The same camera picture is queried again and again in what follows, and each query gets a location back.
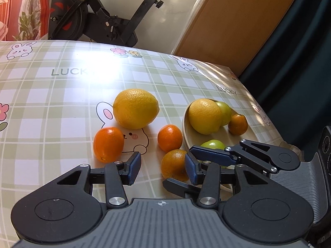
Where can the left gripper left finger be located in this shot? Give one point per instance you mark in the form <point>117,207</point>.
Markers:
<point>116,175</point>

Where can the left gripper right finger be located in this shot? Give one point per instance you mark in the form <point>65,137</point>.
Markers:
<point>207,174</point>

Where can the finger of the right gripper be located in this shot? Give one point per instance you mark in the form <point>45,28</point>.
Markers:
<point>181,189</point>
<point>259,156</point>

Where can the brownish orange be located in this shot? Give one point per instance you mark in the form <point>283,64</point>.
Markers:
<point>173,165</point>
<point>238,125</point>

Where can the oval bright orange kumquat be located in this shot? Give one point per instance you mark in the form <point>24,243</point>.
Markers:
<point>108,144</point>

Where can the beige round plate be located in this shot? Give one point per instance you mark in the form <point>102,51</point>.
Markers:
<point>219,136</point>

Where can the small round orange tangerine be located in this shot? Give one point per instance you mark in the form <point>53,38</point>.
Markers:
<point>170,138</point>

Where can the round yellow lemon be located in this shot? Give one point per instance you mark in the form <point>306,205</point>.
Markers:
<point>204,116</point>

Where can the yellow-green apple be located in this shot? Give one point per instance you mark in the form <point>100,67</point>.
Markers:
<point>226,113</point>

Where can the yellow lemon with tip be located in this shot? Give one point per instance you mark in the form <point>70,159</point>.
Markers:
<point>135,108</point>

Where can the dark teal curtain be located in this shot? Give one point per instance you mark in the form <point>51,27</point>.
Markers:
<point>290,75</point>

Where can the plaid bunny tablecloth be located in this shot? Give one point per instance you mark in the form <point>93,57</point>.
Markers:
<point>49,94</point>

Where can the wooden door panel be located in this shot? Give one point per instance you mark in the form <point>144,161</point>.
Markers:
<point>230,32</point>

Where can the printed backdrop cloth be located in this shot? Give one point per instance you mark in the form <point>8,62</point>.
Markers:
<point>23,20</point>

